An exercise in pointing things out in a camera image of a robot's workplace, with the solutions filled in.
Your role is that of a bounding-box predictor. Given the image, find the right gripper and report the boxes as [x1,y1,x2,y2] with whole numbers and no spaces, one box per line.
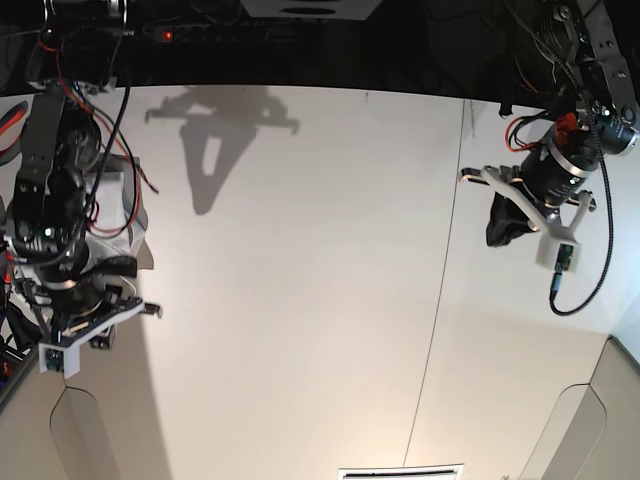
[29,255,163,344]

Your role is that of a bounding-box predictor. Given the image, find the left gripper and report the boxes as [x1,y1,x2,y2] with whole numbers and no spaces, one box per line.
[458,127,599,248]

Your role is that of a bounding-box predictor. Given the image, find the white t-shirt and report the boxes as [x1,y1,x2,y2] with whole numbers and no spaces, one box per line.
[86,155,154,270]

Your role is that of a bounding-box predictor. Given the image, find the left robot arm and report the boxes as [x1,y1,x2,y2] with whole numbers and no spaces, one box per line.
[460,1,639,248]

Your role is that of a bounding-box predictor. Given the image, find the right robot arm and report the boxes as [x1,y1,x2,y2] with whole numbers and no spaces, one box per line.
[1,1,161,355]

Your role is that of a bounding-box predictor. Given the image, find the black bag at left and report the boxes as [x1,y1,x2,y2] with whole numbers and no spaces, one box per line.
[0,299,46,396]

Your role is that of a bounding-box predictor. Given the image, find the orange grey pliers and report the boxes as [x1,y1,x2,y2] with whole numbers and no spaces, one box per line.
[0,100,29,166]

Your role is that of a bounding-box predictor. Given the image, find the power strip with red light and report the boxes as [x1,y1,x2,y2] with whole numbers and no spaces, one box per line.
[142,24,206,43]

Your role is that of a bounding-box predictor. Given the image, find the white device at top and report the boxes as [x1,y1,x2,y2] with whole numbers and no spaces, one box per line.
[240,0,382,21]

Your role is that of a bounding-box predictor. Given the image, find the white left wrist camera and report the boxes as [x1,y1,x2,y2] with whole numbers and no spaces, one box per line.
[535,234,582,273]

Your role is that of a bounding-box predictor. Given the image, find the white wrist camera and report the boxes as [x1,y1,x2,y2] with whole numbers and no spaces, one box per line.
[535,234,582,273]
[38,342,80,379]

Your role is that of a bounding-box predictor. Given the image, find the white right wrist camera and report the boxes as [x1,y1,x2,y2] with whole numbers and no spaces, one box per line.
[38,342,80,379]

